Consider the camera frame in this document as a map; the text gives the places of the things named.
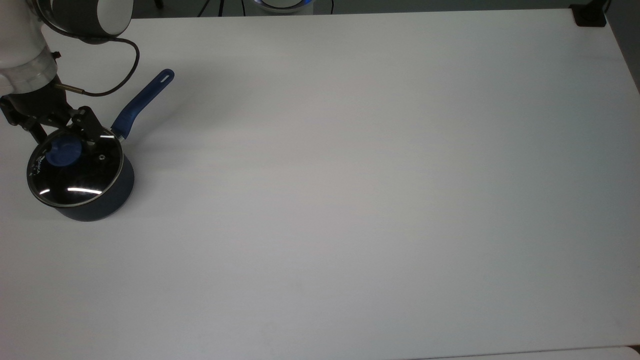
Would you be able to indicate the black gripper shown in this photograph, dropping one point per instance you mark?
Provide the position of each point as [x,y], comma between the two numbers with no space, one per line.
[37,107]

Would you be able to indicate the glass lid with blue knob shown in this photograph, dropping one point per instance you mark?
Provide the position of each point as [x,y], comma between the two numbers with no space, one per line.
[75,172]

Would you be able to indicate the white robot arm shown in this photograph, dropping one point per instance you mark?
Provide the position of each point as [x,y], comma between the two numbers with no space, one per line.
[30,35]

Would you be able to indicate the dark blue saucepan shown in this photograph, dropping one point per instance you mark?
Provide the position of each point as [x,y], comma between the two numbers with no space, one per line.
[117,190]

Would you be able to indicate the black tripod legs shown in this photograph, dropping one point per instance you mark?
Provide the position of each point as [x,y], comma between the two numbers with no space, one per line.
[212,7]

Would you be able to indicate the black table clamp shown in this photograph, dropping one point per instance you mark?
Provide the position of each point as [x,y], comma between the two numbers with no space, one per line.
[589,14]

